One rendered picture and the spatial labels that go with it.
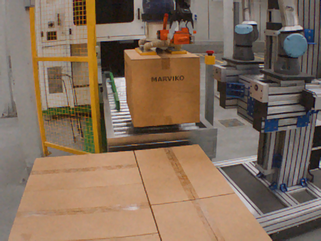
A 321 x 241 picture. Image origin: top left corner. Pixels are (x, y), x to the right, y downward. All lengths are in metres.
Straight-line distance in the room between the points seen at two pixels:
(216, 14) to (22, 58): 9.72
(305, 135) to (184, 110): 0.82
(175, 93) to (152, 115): 0.18
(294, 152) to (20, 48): 2.16
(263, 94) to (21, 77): 1.85
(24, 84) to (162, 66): 1.25
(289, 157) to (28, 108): 2.01
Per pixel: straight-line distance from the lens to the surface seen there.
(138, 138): 1.95
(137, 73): 1.81
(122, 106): 2.78
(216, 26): 11.72
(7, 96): 4.96
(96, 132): 2.74
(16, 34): 2.60
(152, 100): 1.85
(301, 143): 2.12
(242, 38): 2.07
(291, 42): 1.51
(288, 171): 2.16
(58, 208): 1.42
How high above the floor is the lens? 1.31
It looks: 19 degrees down
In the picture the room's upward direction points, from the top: 1 degrees counter-clockwise
